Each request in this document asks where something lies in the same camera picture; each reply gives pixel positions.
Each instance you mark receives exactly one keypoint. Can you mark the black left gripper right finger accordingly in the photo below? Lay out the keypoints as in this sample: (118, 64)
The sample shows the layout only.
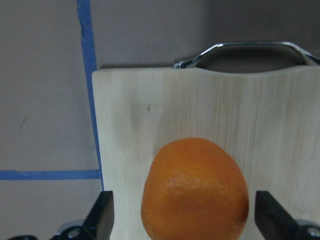
(275, 223)

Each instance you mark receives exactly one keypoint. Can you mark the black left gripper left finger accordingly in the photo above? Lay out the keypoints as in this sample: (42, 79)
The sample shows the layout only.
(98, 224)

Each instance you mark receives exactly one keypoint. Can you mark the orange fruit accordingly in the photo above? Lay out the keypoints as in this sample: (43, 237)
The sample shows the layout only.
(194, 191)

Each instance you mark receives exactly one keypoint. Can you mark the bamboo cutting board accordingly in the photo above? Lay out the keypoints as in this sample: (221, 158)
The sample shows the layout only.
(268, 123)

